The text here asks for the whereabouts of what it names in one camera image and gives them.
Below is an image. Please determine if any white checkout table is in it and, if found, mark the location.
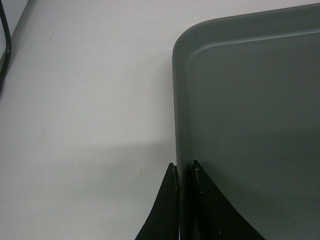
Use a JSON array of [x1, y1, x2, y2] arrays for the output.
[[0, 0, 308, 240]]

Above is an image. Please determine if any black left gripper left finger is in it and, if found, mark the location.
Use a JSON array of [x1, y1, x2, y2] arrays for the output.
[[135, 162, 179, 240]]

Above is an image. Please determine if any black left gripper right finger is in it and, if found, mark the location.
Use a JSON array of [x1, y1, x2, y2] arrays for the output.
[[192, 160, 264, 240]]

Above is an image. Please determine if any grey silver serving tray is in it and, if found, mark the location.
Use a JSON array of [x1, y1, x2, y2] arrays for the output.
[[172, 3, 320, 240]]

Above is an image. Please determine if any black register power cable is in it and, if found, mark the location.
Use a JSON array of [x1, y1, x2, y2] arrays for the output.
[[0, 0, 13, 96]]

